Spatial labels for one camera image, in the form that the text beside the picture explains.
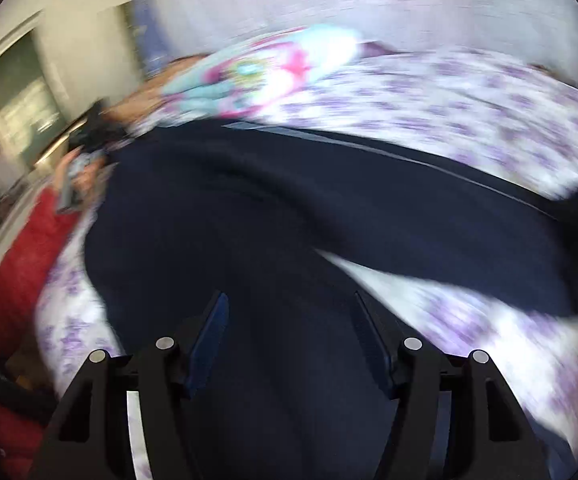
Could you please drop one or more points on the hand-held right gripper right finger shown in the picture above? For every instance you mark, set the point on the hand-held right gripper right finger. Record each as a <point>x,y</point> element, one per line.
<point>373,345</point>

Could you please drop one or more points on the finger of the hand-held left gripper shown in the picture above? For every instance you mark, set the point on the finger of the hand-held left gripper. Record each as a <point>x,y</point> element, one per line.
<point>101,127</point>

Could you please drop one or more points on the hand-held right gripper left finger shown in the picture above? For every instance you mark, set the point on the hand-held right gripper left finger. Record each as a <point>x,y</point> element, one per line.
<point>210,342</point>

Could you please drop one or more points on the navy blue pants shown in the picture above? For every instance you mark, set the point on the navy blue pants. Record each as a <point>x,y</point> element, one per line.
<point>269,210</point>

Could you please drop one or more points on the person's left forearm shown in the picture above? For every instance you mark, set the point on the person's left forearm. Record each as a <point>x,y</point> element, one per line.
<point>24,260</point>

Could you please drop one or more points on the person's left hand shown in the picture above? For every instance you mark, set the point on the person's left hand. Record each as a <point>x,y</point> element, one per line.
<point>89,177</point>

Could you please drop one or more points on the purple floral fleece blanket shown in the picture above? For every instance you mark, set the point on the purple floral fleece blanket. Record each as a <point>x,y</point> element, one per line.
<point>494,330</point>

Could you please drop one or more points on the folded teal pink quilt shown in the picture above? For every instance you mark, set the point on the folded teal pink quilt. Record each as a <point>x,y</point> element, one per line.
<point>249,75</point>

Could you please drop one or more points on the small-print purple floral sheet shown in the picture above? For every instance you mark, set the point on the small-print purple floral sheet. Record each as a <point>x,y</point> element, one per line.
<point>469,90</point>

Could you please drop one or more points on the white textured cloth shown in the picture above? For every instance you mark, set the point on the white textured cloth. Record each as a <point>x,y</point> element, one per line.
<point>369,0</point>

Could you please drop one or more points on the glass window with white frame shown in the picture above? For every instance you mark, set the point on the glass window with white frame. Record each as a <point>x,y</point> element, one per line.
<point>19,100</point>

